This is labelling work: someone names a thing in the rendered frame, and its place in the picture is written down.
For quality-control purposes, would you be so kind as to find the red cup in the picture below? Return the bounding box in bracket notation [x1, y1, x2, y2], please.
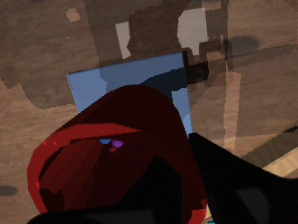
[26, 84, 208, 224]

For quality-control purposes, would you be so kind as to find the purple marble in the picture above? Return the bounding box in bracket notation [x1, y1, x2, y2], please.
[111, 140, 124, 147]

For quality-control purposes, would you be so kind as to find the light wooden plank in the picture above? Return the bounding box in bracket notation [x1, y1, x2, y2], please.
[242, 125, 298, 177]

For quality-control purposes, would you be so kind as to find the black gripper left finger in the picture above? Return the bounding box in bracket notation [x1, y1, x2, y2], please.
[27, 156, 184, 224]

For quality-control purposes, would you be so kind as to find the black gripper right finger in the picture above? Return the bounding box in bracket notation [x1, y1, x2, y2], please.
[189, 133, 298, 224]

